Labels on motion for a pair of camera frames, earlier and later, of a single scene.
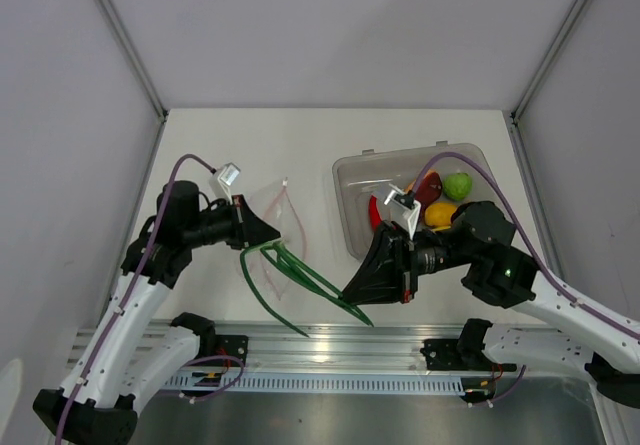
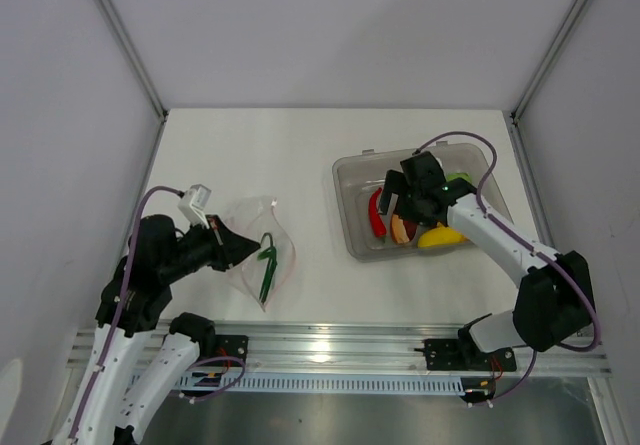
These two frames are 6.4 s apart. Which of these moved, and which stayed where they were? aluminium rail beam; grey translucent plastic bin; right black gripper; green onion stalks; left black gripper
Moved: right black gripper; green onion stalks; left black gripper
Stayed: grey translucent plastic bin; aluminium rail beam
